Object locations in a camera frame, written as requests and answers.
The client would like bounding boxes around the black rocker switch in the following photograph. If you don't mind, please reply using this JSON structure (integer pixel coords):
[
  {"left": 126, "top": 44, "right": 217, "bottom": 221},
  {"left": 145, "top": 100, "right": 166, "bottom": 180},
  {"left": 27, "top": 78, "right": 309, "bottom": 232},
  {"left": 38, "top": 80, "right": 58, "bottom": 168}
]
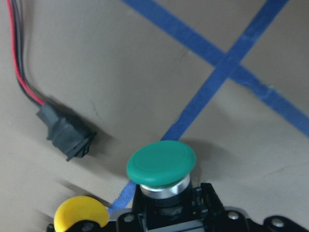
[{"left": 37, "top": 103, "right": 96, "bottom": 161}]

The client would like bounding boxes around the yellow push button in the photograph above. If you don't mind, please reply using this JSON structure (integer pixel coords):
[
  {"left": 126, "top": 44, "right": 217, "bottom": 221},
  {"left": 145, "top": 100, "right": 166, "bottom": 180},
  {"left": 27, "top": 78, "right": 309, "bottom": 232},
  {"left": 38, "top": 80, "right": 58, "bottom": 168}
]
[{"left": 45, "top": 196, "right": 110, "bottom": 232}]

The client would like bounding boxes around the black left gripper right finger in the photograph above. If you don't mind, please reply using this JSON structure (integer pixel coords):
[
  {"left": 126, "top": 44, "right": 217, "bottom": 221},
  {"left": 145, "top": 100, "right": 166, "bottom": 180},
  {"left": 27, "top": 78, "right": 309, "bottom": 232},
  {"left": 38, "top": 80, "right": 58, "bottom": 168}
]
[{"left": 263, "top": 216, "right": 307, "bottom": 232}]

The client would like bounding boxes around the green push button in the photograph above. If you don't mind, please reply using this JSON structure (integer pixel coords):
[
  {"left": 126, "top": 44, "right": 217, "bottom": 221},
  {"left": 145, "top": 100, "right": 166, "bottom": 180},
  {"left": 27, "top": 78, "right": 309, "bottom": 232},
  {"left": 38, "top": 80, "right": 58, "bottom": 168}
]
[{"left": 126, "top": 141, "right": 225, "bottom": 232}]

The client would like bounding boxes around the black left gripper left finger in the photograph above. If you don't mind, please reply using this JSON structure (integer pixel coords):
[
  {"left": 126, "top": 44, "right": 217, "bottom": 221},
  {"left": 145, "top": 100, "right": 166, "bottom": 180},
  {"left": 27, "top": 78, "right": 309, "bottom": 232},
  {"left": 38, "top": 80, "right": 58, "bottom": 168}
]
[{"left": 70, "top": 220, "right": 101, "bottom": 232}]

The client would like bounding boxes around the red black power cable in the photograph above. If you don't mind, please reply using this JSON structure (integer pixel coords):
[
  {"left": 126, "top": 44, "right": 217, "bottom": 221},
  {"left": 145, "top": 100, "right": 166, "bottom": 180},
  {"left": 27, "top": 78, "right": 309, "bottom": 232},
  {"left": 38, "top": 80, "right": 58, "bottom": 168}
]
[{"left": 6, "top": 0, "right": 46, "bottom": 107}]

